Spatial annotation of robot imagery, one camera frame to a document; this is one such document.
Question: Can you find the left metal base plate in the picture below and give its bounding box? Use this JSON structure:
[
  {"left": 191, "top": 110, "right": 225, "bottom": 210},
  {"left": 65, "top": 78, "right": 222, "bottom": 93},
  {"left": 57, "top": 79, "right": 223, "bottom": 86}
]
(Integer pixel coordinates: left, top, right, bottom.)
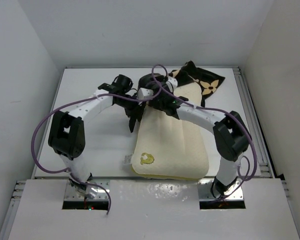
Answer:
[{"left": 63, "top": 179, "right": 110, "bottom": 203}]

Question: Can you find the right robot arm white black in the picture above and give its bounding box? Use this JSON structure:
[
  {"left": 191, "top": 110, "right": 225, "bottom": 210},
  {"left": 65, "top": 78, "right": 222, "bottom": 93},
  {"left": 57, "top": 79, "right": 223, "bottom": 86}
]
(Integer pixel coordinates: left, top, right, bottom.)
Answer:
[{"left": 138, "top": 74, "right": 253, "bottom": 196}]

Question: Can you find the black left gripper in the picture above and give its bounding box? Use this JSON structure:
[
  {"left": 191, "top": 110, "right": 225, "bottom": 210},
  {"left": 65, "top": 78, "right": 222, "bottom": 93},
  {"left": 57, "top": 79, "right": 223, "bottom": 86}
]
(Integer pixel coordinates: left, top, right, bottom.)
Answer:
[{"left": 115, "top": 92, "right": 145, "bottom": 119}]

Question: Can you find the black pillowcase with beige flowers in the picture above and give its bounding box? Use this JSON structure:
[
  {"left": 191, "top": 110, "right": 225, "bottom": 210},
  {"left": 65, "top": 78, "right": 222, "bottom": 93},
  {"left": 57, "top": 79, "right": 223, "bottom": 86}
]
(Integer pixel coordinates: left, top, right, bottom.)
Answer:
[{"left": 168, "top": 60, "right": 226, "bottom": 107}]

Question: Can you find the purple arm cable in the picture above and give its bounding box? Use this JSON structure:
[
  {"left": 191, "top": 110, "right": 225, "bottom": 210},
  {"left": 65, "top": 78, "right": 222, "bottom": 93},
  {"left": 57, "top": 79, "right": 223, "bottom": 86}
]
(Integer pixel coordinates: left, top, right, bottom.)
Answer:
[
  {"left": 151, "top": 64, "right": 258, "bottom": 201},
  {"left": 31, "top": 82, "right": 163, "bottom": 216}
]

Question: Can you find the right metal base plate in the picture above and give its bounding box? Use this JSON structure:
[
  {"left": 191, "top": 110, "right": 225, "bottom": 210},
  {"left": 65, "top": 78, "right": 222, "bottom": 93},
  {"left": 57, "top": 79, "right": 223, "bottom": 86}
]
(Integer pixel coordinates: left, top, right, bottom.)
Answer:
[{"left": 197, "top": 178, "right": 244, "bottom": 203}]

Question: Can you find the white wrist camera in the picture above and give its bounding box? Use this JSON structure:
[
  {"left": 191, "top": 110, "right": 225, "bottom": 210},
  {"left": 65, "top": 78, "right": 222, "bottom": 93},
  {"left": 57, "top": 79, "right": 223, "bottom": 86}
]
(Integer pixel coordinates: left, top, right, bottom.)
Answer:
[
  {"left": 137, "top": 87, "right": 154, "bottom": 101},
  {"left": 165, "top": 76, "right": 178, "bottom": 92}
]

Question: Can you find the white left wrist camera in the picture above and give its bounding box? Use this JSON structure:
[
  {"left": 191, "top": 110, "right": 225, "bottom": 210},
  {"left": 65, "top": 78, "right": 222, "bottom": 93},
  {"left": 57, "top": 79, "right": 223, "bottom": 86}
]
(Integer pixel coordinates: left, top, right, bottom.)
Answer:
[{"left": 137, "top": 87, "right": 154, "bottom": 101}]

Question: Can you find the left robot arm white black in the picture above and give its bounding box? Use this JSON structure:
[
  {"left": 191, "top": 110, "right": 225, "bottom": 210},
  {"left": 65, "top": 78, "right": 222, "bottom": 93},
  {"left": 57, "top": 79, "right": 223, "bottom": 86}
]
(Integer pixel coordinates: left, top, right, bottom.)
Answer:
[{"left": 48, "top": 74, "right": 146, "bottom": 185}]

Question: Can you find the metal base plate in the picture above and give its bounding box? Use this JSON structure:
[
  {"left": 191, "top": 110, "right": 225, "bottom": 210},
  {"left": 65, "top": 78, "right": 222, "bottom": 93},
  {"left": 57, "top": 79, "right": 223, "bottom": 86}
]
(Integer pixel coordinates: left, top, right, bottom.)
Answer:
[
  {"left": 197, "top": 178, "right": 244, "bottom": 203},
  {"left": 63, "top": 179, "right": 110, "bottom": 203}
]

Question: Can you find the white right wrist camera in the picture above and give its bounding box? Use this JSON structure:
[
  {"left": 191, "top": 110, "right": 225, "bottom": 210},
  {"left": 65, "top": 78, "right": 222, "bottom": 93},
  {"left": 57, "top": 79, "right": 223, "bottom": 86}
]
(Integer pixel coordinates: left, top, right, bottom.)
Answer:
[{"left": 165, "top": 76, "right": 178, "bottom": 92}]

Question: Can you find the cream pillow with yellow edge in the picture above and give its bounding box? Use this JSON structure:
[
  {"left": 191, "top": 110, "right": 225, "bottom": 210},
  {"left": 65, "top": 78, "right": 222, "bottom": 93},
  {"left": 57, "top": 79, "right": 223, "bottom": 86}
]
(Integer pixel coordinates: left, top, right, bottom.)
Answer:
[{"left": 122, "top": 83, "right": 210, "bottom": 181}]

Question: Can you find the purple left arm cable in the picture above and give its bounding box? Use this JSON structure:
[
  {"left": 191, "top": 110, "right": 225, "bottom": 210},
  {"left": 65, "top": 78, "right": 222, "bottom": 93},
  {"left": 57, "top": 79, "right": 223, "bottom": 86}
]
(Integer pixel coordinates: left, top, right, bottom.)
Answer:
[{"left": 31, "top": 82, "right": 163, "bottom": 216}]

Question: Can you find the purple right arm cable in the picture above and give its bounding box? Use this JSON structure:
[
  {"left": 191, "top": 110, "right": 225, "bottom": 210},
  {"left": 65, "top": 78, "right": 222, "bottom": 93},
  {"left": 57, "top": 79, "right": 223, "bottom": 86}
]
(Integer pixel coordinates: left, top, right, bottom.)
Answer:
[{"left": 151, "top": 64, "right": 258, "bottom": 201}]

